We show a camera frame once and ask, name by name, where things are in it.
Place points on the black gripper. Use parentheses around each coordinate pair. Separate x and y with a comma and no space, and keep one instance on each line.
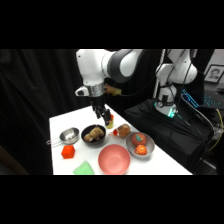
(97,102)

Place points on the green triangle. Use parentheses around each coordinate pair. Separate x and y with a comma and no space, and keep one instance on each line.
(83,168)

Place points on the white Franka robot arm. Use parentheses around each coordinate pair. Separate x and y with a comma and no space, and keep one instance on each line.
(93,66)

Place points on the black bowl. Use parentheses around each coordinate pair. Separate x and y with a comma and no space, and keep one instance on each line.
(96,142)

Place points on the grey metal bowl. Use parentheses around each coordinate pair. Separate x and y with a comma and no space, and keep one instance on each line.
(150,146)

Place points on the yellow bottle with orange cap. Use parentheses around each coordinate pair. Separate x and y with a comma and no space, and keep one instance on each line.
(110,125)

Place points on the tiger plush toy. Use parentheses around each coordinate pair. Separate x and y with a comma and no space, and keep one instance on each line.
(94,133)

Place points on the brown toy with red end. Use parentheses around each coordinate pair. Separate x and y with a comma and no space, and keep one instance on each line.
(123,131)

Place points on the red ball with teal patch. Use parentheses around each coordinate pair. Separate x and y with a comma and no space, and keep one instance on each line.
(138,139)

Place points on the pink plate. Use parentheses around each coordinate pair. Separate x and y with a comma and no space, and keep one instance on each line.
(114,159)

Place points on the orange block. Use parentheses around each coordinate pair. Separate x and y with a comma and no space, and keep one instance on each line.
(68,152)

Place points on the orange textured ball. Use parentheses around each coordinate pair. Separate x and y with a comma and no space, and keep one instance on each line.
(140,150)

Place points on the small green light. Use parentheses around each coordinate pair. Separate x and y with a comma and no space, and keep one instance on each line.
(171,113)

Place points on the black curtain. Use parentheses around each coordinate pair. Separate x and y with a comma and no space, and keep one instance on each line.
(33,100)

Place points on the blue lit device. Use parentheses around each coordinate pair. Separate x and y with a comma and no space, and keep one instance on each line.
(190,98)

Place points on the framed picture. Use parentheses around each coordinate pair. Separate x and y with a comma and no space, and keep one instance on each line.
(214,74)

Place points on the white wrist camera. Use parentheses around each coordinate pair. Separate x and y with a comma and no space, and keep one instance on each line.
(81,91)

